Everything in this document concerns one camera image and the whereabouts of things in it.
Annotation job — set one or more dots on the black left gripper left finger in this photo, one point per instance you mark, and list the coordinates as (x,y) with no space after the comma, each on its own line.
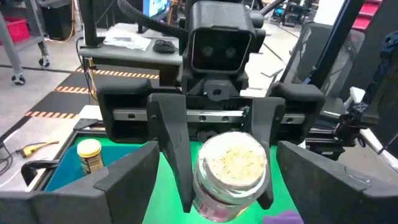
(124,186)

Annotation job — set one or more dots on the monitor with blue screen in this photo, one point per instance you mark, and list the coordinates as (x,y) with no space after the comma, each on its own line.
(155,7)

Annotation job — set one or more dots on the yellow-lid black spice bottle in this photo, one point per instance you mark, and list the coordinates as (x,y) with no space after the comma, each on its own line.
(90,158)

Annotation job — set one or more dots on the purple cloth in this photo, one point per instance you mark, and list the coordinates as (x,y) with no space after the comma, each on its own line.
(284,218)

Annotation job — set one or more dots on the black mesh office chair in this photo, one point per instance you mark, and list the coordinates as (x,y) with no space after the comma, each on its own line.
(311,56)

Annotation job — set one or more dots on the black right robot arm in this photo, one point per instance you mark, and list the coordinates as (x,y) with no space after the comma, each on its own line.
(356,123)

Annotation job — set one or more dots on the black monitor pole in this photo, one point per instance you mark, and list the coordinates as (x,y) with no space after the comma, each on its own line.
(90,21)

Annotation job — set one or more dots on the red storage bin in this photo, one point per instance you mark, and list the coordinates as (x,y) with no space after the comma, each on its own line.
(15,29)

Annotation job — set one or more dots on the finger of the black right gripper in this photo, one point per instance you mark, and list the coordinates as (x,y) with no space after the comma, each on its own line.
(267,121)
(169,124)

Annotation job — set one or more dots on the small glass spice jar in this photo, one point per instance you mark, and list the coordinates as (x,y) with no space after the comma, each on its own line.
(231,161)

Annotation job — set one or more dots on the hazard-striped black floor mat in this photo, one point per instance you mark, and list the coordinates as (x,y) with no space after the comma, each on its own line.
(62,102)

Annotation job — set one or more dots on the black bin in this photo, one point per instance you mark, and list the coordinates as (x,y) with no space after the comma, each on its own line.
(57,21)

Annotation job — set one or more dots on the red shelf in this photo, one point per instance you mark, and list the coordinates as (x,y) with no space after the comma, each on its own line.
(367,15)

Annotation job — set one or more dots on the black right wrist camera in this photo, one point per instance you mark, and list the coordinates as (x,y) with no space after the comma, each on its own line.
(220,49)

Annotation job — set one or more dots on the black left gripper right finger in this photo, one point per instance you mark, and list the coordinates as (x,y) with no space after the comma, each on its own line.
(326,193)

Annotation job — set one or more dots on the clear plastic bag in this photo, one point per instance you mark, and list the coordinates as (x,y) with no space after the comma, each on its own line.
(124,39)

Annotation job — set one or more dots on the grey wheeled metal cart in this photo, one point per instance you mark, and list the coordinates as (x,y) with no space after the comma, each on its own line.
(31,40)

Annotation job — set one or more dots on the grey desk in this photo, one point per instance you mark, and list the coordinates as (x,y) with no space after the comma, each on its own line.
(130,57)

